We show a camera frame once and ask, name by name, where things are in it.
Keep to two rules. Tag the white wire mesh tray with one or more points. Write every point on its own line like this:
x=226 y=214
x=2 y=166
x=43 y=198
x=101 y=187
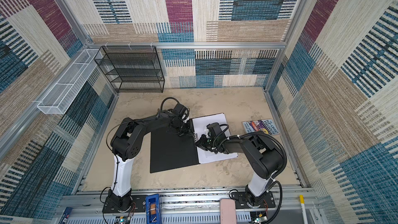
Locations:
x=60 y=97

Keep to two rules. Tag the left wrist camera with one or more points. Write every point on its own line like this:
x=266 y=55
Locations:
x=181 y=111

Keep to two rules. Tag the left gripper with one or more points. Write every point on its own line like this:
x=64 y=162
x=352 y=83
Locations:
x=188 y=131

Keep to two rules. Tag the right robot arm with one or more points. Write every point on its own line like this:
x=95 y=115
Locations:
x=265 y=154

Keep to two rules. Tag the white yellow marker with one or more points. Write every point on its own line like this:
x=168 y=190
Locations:
x=302 y=202

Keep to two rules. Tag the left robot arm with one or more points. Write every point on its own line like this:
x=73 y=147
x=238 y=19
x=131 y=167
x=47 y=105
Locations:
x=127 y=142

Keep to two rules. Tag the blue box on rail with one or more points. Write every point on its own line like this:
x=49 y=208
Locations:
x=153 y=209

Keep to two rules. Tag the colourful comic book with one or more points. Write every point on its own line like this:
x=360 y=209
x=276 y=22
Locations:
x=266 y=125

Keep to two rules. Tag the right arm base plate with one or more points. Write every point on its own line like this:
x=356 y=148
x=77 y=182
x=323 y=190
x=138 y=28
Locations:
x=246 y=200

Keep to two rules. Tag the pink phone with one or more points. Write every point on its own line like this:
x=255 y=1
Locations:
x=227 y=211

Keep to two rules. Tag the black wire mesh shelf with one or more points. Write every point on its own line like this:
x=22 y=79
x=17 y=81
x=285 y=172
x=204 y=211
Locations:
x=131 y=68

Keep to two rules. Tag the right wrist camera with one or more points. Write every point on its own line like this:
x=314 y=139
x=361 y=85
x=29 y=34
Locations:
x=214 y=130

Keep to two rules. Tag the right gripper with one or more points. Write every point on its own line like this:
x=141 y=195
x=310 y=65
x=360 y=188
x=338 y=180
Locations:
x=201 y=143

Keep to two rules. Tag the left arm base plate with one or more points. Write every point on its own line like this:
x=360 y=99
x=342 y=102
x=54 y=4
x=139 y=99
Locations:
x=118 y=205

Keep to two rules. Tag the red folder black inside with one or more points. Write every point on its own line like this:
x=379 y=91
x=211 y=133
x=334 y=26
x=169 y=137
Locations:
x=169 y=151

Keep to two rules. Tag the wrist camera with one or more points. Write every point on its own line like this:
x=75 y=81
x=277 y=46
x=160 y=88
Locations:
x=214 y=130
x=181 y=111

